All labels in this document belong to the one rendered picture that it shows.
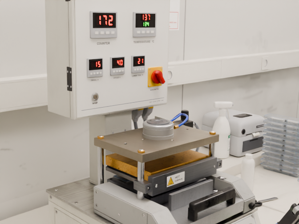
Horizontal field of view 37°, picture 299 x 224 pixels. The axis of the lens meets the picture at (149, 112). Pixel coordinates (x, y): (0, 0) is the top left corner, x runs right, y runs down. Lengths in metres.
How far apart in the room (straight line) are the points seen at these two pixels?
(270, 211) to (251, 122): 0.54
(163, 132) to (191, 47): 1.03
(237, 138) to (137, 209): 1.08
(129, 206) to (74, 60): 0.37
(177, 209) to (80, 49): 0.45
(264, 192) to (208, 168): 0.68
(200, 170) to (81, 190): 0.35
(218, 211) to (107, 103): 0.39
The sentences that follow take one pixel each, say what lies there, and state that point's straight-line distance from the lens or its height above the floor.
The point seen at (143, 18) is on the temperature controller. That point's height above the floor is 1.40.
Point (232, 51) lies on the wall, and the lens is 2.36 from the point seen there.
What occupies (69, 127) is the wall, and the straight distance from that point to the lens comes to 1.65.
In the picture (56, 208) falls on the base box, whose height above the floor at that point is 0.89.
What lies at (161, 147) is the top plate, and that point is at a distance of 1.05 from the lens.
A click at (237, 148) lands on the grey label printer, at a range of 2.03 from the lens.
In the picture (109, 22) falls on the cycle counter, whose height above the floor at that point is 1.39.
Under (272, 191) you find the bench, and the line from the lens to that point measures 1.83.
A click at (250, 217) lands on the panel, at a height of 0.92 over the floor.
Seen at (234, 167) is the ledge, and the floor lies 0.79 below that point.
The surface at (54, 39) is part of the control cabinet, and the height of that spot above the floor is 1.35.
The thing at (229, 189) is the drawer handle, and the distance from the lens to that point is 1.10.
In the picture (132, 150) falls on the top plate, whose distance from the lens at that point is 1.02.
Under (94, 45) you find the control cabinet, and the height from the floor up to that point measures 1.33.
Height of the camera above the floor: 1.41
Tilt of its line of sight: 12 degrees down
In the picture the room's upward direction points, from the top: 1 degrees clockwise
